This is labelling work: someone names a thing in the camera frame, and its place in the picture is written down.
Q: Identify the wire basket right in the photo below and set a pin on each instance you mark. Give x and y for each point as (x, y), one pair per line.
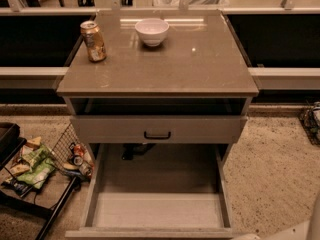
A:
(310, 120)

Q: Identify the gold soda can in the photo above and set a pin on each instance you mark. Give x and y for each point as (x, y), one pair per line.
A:
(93, 39)

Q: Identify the wire basket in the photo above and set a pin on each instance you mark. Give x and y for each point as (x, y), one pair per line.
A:
(62, 154)
(310, 120)

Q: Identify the white ceramic bowl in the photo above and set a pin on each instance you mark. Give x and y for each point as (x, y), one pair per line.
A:
(152, 31)

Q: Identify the grey drawer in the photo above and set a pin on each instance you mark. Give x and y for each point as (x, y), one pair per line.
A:
(159, 129)
(173, 192)

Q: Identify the grey drawer cabinet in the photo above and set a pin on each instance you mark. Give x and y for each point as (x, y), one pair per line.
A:
(197, 70)

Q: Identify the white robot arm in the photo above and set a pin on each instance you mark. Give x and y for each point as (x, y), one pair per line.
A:
(307, 230)

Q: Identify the wire basket left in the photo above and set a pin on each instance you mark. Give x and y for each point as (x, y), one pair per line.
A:
(62, 154)

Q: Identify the green chip bag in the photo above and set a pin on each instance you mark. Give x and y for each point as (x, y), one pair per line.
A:
(41, 166)

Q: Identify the red soda can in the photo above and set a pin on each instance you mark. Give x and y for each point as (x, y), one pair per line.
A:
(78, 155)

